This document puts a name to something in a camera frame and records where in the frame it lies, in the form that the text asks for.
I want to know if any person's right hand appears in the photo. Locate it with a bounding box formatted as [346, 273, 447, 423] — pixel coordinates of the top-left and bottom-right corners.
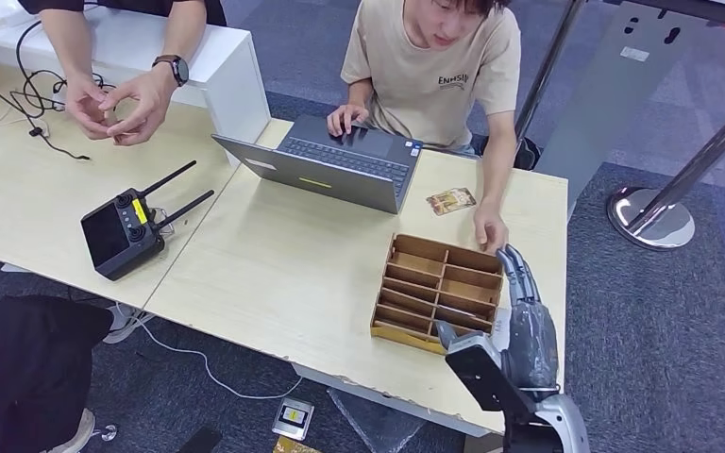
[63, 75, 113, 140]
[327, 103, 370, 139]

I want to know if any person's left hand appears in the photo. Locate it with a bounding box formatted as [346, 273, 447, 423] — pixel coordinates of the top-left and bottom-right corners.
[98, 62, 177, 147]
[473, 203, 511, 256]

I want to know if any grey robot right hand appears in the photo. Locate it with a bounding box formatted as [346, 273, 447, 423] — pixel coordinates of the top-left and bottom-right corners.
[434, 243, 561, 395]

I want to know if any stack of patterned cards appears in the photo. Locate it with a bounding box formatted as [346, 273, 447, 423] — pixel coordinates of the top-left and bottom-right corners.
[425, 187, 478, 217]

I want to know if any person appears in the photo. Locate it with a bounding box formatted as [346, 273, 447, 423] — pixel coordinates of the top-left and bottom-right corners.
[17, 0, 228, 147]
[327, 0, 523, 256]
[0, 294, 115, 453]

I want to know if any wooden card organizer box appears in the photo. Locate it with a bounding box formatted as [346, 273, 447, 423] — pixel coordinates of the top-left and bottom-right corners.
[369, 232, 505, 357]

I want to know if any black wristwatch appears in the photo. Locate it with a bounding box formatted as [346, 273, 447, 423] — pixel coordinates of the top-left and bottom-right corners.
[152, 54, 190, 88]

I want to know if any grey laptop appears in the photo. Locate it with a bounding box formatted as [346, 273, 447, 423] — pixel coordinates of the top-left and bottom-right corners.
[211, 113, 424, 215]

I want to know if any white cabinet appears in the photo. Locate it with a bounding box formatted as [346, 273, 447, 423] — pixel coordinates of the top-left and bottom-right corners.
[0, 0, 273, 167]

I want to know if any black remote controller with antennas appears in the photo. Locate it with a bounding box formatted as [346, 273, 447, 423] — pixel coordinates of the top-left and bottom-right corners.
[80, 159, 216, 281]

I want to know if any grey metal board with holes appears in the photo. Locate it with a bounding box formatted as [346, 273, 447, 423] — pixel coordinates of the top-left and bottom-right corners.
[528, 0, 725, 210]

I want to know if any white desk beam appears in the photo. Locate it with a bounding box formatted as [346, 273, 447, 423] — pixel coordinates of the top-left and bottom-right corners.
[292, 362, 492, 439]

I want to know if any chrome stanchion with silver base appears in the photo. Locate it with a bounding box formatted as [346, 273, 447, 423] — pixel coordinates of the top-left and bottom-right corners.
[606, 84, 725, 251]

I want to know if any chrome stanchion with black base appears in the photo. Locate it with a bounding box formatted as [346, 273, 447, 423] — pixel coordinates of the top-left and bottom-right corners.
[512, 0, 585, 171]

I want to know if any plastic wrapped desk foot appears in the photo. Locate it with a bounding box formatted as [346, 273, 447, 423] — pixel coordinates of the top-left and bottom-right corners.
[328, 388, 427, 453]

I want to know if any white shoe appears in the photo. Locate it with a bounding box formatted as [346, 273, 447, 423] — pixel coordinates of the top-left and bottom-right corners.
[102, 304, 151, 346]

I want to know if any metal floor socket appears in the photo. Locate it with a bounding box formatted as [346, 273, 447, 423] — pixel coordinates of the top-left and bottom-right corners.
[272, 397, 315, 442]

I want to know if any yellow patterned object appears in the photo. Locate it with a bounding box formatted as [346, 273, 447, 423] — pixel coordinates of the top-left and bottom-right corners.
[273, 435, 323, 453]

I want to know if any black cable tangle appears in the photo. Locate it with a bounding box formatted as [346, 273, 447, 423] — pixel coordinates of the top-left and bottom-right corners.
[0, 5, 120, 162]

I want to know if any white cable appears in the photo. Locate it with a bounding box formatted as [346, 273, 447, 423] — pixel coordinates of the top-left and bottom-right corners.
[115, 303, 304, 401]

